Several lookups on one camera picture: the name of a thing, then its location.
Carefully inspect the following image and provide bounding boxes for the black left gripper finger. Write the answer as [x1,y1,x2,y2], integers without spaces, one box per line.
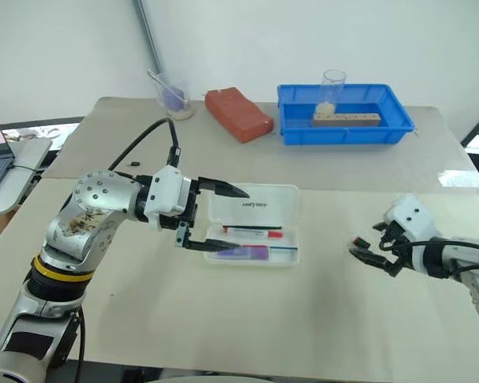
[198,176,251,199]
[175,224,241,254]

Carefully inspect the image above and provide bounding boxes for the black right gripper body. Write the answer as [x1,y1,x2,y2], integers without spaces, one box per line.
[377,219,410,278]

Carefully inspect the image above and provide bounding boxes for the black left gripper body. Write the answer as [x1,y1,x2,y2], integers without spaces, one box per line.
[158,178,204,231]

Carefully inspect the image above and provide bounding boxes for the white translucent pencil case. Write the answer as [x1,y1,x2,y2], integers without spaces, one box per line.
[204,183,301,267]

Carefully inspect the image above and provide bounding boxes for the purple marker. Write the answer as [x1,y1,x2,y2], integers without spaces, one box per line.
[216,244,297,262]

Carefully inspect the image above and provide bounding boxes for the white marker with red cap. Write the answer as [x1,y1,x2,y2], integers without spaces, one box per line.
[222,225,283,239]

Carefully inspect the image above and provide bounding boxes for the red brick block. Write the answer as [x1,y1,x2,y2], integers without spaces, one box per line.
[204,88,275,144]

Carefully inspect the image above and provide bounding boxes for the blue plastic bin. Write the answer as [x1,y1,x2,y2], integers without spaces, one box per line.
[276,83,417,146]

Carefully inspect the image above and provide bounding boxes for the glass beaker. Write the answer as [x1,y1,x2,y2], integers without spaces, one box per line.
[155,78,196,121]

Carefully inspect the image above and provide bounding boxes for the purple lump in beaker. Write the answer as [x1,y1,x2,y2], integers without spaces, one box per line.
[162,85,186,113]

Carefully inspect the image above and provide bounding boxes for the wooden block with holes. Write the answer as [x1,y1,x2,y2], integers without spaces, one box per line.
[311,112,382,128]

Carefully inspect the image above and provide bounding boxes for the glass stirring rod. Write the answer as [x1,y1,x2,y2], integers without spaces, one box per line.
[146,69,185,105]

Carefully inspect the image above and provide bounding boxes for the clear plastic cup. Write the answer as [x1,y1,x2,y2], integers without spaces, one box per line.
[316,69,347,117]

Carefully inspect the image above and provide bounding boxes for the grey metal pole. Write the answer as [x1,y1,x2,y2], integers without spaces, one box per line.
[133,0,165,83]

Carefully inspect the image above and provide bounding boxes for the grey laptop stand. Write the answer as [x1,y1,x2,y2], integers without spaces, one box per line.
[0,137,53,217]

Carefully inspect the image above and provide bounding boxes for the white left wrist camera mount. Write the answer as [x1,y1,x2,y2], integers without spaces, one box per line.
[144,164,192,231]

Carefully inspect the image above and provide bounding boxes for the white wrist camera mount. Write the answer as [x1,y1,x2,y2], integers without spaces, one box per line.
[144,164,192,231]
[384,194,444,244]

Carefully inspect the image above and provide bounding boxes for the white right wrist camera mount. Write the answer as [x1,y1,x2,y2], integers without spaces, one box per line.
[384,194,444,244]

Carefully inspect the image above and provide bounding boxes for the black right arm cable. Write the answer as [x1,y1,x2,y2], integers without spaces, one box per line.
[378,235,479,276]

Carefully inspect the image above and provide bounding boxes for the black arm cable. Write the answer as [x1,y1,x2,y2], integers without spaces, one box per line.
[107,116,182,171]
[378,235,479,276]

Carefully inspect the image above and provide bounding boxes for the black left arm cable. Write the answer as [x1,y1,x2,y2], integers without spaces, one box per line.
[107,116,182,171]

